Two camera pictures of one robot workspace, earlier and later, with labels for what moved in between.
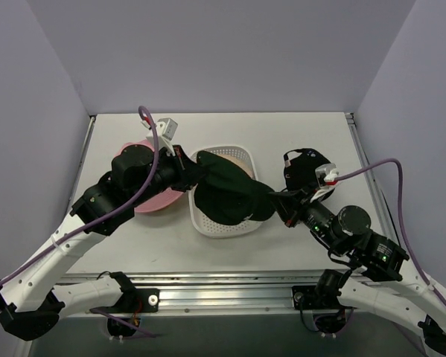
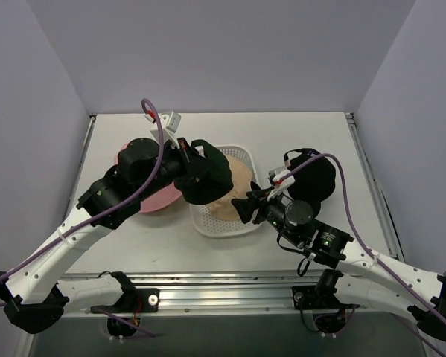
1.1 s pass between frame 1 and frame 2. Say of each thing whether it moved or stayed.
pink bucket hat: stayed
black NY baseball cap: stayed
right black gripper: moved
